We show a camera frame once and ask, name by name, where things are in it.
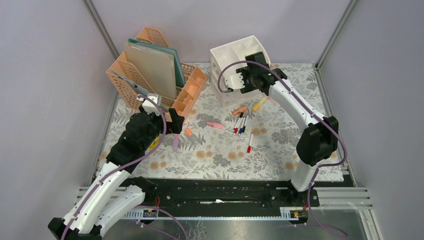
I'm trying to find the right aluminium frame post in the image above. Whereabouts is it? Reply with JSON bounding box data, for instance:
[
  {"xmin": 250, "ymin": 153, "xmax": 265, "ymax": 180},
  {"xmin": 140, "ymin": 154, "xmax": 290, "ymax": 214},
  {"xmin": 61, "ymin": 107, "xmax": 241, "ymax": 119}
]
[{"xmin": 315, "ymin": 0, "xmax": 359, "ymax": 70}]

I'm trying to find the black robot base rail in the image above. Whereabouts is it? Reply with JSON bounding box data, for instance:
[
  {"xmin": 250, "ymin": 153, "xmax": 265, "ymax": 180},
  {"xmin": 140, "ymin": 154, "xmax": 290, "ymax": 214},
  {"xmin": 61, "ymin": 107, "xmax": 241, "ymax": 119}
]
[{"xmin": 143, "ymin": 178, "xmax": 320, "ymax": 218}]

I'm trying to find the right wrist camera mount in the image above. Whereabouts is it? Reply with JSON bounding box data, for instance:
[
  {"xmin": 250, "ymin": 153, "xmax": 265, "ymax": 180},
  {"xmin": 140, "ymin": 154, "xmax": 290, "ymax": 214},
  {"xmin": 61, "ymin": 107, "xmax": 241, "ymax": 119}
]
[{"xmin": 220, "ymin": 72, "xmax": 246, "ymax": 93}]

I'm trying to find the left aluminium frame post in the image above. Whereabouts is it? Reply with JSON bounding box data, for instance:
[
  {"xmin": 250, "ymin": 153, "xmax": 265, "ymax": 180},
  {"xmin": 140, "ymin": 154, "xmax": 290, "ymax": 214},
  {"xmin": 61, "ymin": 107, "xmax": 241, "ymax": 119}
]
[{"xmin": 82, "ymin": 0, "xmax": 120, "ymax": 59}]

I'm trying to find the floral patterned table mat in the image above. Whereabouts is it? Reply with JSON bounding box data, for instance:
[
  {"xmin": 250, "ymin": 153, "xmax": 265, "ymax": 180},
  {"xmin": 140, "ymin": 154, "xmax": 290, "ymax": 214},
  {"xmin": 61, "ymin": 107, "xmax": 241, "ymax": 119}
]
[{"xmin": 96, "ymin": 62, "xmax": 328, "ymax": 181}]

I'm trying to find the teal file folder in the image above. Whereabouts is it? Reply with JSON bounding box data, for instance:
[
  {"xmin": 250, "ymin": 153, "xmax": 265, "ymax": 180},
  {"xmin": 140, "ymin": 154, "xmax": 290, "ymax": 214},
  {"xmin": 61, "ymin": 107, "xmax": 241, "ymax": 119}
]
[{"xmin": 128, "ymin": 38, "xmax": 186, "ymax": 88}]

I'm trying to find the orange plastic file organizer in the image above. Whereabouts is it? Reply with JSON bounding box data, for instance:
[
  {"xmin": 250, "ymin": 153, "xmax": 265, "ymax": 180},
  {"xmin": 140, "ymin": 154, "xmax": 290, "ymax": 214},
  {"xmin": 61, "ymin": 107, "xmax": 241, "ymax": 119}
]
[{"xmin": 109, "ymin": 27, "xmax": 207, "ymax": 119}]

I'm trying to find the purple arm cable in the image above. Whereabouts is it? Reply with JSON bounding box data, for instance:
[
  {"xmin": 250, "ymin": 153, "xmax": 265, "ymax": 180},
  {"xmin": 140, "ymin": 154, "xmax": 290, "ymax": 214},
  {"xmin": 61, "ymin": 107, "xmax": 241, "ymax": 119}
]
[
  {"xmin": 216, "ymin": 60, "xmax": 350, "ymax": 239},
  {"xmin": 59, "ymin": 94, "xmax": 190, "ymax": 240}
]

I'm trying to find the orange highlighter centre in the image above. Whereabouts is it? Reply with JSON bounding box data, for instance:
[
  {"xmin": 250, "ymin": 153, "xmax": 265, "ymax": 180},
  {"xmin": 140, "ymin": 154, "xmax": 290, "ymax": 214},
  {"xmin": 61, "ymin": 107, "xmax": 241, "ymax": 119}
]
[{"xmin": 231, "ymin": 105, "xmax": 249, "ymax": 116}]

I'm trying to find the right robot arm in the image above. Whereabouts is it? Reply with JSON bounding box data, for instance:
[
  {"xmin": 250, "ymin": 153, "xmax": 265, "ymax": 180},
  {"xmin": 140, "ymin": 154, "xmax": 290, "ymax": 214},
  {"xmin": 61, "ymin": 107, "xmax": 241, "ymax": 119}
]
[{"xmin": 226, "ymin": 52, "xmax": 339, "ymax": 206}]

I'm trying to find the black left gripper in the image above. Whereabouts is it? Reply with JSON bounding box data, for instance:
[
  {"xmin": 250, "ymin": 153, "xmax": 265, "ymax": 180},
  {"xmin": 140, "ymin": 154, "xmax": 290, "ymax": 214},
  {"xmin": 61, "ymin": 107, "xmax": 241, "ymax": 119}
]
[{"xmin": 139, "ymin": 104, "xmax": 184, "ymax": 150}]

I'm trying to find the black cap whiteboard marker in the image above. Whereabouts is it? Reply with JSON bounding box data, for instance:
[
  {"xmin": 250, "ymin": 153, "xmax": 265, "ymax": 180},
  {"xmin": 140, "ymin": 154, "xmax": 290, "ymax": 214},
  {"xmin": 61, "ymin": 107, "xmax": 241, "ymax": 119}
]
[{"xmin": 233, "ymin": 112, "xmax": 244, "ymax": 130}]

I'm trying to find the yellow orange highlighter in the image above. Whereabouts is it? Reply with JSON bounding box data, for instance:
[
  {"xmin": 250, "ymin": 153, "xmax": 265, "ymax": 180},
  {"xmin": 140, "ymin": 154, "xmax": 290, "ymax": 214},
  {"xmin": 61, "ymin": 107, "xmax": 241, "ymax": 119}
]
[{"xmin": 252, "ymin": 96, "xmax": 268, "ymax": 112}]

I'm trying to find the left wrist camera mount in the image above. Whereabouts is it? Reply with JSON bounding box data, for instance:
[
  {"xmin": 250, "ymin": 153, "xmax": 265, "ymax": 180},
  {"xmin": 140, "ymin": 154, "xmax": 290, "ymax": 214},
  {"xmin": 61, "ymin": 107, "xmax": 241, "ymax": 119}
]
[{"xmin": 141, "ymin": 93, "xmax": 162, "ymax": 116}]

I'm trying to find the blue cap whiteboard marker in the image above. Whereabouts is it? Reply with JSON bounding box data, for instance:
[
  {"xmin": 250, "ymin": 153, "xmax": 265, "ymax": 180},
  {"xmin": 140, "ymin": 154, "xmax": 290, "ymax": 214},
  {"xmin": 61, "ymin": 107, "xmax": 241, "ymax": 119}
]
[{"xmin": 237, "ymin": 116, "xmax": 246, "ymax": 135}]

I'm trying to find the yellow owl eraser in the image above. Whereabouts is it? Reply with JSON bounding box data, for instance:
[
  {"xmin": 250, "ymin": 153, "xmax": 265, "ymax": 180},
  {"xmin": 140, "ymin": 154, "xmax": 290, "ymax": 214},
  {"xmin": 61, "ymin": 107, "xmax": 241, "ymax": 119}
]
[{"xmin": 148, "ymin": 137, "xmax": 160, "ymax": 151}]

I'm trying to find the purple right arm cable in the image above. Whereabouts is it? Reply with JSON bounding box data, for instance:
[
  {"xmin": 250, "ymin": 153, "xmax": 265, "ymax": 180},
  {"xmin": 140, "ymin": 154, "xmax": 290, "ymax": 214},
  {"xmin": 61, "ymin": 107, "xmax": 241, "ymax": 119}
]
[{"xmin": 216, "ymin": 60, "xmax": 350, "ymax": 239}]

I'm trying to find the light blue clipboard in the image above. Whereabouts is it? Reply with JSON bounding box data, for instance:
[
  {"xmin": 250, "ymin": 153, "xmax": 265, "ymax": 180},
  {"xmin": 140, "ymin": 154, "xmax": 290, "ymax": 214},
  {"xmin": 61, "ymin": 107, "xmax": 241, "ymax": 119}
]
[{"xmin": 107, "ymin": 68, "xmax": 151, "ymax": 111}]

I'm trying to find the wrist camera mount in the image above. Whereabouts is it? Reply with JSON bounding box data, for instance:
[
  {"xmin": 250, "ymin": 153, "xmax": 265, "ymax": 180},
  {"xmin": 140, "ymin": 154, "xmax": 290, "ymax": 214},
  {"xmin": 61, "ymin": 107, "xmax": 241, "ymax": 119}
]
[
  {"xmin": 220, "ymin": 72, "xmax": 246, "ymax": 93},
  {"xmin": 141, "ymin": 93, "xmax": 162, "ymax": 116}
]

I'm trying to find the pink highlighter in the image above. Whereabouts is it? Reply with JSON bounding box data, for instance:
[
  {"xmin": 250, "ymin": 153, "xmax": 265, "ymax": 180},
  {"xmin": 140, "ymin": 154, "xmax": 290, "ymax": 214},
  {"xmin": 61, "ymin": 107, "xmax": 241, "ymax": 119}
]
[
  {"xmin": 172, "ymin": 133, "xmax": 180, "ymax": 150},
  {"xmin": 206, "ymin": 121, "xmax": 224, "ymax": 129}
]

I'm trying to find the orange cap grey marker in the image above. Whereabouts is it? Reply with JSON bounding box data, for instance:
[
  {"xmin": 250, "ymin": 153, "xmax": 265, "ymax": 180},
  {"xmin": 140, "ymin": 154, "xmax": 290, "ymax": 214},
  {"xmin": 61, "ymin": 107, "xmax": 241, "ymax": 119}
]
[{"xmin": 184, "ymin": 128, "xmax": 198, "ymax": 145}]

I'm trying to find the aluminium frame post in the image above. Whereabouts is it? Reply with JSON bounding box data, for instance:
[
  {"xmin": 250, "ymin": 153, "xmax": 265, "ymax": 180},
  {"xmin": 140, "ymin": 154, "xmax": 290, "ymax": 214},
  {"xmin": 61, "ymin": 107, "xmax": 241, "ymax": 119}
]
[
  {"xmin": 82, "ymin": 0, "xmax": 120, "ymax": 59},
  {"xmin": 315, "ymin": 0, "xmax": 359, "ymax": 70}
]

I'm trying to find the white plastic drawer unit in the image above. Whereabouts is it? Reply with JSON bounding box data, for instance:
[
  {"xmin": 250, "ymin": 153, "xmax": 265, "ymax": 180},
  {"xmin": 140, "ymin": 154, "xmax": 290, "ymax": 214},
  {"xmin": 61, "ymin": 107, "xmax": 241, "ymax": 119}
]
[{"xmin": 209, "ymin": 35, "xmax": 272, "ymax": 110}]

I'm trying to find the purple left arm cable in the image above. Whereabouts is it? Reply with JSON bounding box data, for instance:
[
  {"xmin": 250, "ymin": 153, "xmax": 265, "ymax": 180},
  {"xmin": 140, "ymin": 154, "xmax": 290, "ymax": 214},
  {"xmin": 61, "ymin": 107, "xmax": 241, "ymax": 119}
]
[{"xmin": 59, "ymin": 94, "xmax": 190, "ymax": 240}]

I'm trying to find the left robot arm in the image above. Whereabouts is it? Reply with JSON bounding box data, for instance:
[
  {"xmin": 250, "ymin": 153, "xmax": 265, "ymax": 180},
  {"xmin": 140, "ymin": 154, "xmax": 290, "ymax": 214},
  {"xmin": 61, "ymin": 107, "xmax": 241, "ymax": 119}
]
[{"xmin": 47, "ymin": 108, "xmax": 185, "ymax": 240}]

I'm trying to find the beige file folder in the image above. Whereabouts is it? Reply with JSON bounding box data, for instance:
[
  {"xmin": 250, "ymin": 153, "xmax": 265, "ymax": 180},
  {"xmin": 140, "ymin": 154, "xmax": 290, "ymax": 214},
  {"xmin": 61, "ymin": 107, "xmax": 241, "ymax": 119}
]
[{"xmin": 124, "ymin": 42, "xmax": 177, "ymax": 100}]

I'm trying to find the red cap whiteboard marker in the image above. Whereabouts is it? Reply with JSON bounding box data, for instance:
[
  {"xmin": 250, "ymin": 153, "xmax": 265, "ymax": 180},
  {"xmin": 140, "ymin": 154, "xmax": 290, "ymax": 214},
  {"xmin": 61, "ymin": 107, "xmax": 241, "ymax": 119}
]
[{"xmin": 233, "ymin": 117, "xmax": 243, "ymax": 135}]

